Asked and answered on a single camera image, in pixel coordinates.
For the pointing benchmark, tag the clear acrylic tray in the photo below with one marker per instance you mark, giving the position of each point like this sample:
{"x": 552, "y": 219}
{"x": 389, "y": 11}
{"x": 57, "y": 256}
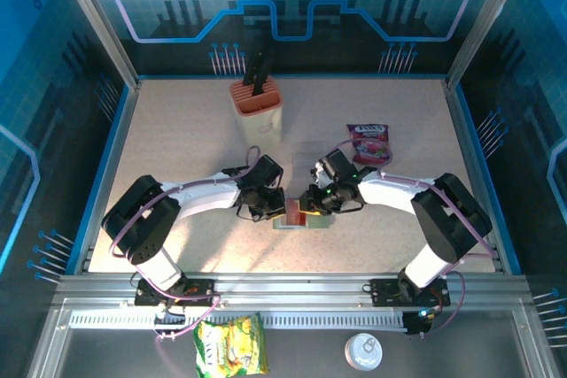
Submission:
{"x": 306, "y": 150}

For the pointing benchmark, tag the silver tin can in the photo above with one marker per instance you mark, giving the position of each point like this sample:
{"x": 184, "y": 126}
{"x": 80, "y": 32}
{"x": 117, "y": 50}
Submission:
{"x": 363, "y": 351}

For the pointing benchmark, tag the red credit card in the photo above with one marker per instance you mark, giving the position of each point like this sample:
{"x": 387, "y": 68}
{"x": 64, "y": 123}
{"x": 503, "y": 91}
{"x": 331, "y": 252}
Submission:
{"x": 296, "y": 218}

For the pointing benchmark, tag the green card holder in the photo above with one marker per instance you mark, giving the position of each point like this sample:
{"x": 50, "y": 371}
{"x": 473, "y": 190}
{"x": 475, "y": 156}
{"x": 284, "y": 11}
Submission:
{"x": 321, "y": 222}

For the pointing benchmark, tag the beige knife block orange top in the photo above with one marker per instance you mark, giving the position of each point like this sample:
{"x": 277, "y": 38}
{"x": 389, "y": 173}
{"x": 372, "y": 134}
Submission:
{"x": 261, "y": 125}

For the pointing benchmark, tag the aluminium frame post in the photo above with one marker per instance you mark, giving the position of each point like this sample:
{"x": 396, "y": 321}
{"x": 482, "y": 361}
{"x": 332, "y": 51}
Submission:
{"x": 485, "y": 19}
{"x": 99, "y": 19}

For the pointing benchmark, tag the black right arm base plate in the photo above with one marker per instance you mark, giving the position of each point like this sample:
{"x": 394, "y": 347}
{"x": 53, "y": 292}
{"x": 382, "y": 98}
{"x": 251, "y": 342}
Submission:
{"x": 383, "y": 291}

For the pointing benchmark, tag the aluminium front rail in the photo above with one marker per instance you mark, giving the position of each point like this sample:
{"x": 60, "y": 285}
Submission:
{"x": 288, "y": 289}

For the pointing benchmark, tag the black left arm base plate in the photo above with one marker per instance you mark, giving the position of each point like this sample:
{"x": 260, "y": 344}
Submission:
{"x": 199, "y": 285}

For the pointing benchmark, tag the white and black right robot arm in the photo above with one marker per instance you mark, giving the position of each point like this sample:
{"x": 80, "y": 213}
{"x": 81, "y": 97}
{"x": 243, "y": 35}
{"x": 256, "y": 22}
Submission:
{"x": 385, "y": 192}

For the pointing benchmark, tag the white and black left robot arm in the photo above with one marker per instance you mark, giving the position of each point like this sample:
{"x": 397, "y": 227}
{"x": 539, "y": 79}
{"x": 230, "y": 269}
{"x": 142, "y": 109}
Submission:
{"x": 199, "y": 196}

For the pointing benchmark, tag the yellow candy bag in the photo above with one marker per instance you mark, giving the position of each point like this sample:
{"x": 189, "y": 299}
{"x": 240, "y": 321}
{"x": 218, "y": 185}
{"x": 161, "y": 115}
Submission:
{"x": 230, "y": 347}

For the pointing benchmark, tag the purple candy bag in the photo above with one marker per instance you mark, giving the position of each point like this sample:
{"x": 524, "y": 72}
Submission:
{"x": 367, "y": 139}

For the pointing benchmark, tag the black control box green light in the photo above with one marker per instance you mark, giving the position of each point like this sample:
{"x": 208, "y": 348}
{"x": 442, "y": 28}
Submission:
{"x": 416, "y": 325}

